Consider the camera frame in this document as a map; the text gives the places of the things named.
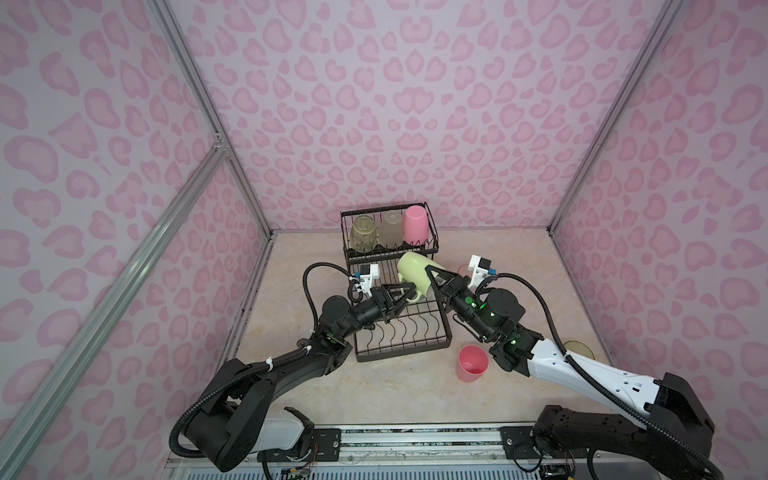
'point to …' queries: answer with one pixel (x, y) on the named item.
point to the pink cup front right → (472, 363)
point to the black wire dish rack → (421, 323)
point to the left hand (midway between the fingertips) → (417, 289)
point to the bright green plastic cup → (363, 235)
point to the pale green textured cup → (391, 228)
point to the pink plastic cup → (416, 225)
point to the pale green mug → (412, 270)
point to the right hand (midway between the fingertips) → (424, 268)
